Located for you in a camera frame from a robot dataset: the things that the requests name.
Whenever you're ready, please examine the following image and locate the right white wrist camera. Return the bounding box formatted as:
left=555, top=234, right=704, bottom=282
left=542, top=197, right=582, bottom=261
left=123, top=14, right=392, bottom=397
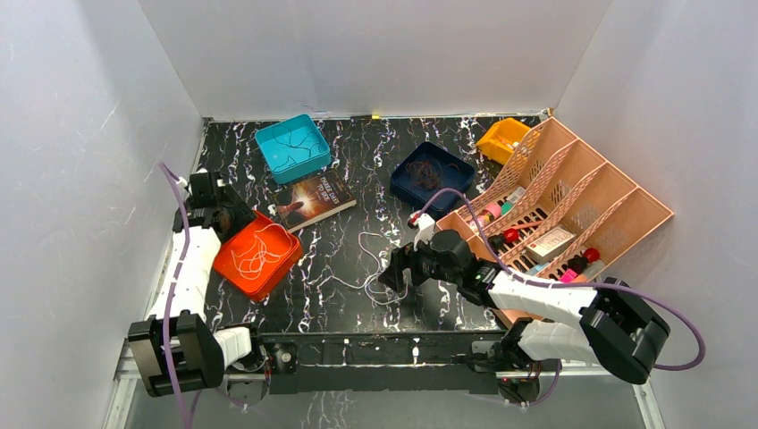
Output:
left=408, top=211, right=435, bottom=250

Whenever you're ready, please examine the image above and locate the brown cable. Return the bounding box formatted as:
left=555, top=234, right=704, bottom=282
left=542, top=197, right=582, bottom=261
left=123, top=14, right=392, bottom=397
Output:
left=405, top=156, right=466, bottom=194

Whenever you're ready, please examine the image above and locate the teal plastic bin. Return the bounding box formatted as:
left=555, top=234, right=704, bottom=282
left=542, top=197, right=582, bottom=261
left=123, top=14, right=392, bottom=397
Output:
left=254, top=114, right=332, bottom=185

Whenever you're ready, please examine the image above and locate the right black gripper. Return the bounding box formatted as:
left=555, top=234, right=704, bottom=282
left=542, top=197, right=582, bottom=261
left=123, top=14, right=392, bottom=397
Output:
left=378, top=230, right=461, bottom=293

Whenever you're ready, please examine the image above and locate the yellow plastic bin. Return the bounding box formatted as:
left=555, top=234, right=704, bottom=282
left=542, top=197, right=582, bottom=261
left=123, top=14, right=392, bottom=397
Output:
left=476, top=118, right=530, bottom=165

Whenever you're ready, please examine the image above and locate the cable bundle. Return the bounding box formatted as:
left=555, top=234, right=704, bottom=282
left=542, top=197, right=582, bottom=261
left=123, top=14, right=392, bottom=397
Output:
left=322, top=231, right=409, bottom=307

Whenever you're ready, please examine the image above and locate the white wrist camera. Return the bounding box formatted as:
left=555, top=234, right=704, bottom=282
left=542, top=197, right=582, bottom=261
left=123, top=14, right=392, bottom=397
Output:
left=408, top=211, right=435, bottom=250
left=173, top=169, right=208, bottom=192

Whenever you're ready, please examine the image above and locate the dark blue plastic bin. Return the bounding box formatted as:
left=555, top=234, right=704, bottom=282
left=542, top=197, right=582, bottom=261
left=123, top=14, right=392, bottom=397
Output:
left=390, top=141, right=476, bottom=209

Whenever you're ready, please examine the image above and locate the red black small tool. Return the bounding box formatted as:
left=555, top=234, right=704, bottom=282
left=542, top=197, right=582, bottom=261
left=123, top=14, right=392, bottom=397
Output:
left=567, top=248, right=600, bottom=274

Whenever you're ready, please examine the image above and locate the pink desk organizer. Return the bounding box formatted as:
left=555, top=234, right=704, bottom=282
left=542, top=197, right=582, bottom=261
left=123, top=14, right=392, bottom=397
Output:
left=433, top=116, right=675, bottom=327

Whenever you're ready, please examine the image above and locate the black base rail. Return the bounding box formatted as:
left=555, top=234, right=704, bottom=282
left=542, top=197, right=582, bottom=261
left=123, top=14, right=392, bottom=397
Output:
left=210, top=328, right=564, bottom=409

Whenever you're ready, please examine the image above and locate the paperback book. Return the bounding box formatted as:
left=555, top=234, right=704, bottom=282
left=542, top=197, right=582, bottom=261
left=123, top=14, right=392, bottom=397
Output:
left=273, top=169, right=357, bottom=233

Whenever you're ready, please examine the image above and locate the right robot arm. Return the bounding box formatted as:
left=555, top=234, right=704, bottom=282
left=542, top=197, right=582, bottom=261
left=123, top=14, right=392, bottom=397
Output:
left=379, top=230, right=670, bottom=384

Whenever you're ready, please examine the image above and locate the dark cable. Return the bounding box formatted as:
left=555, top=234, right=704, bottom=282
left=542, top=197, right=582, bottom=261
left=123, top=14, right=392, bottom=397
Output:
left=273, top=127, right=324, bottom=170

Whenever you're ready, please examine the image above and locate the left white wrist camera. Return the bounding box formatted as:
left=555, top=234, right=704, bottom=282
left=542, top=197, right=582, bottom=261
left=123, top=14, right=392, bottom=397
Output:
left=173, top=169, right=208, bottom=192

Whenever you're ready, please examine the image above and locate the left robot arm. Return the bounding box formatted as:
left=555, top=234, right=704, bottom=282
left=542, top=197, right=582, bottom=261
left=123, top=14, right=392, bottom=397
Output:
left=127, top=169, right=267, bottom=398

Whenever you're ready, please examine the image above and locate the orange plastic bin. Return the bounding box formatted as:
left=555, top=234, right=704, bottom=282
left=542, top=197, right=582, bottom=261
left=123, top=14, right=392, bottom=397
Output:
left=213, top=211, right=303, bottom=302

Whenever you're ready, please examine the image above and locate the white cable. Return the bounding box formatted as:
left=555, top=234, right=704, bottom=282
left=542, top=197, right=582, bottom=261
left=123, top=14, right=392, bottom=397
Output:
left=231, top=223, right=292, bottom=282

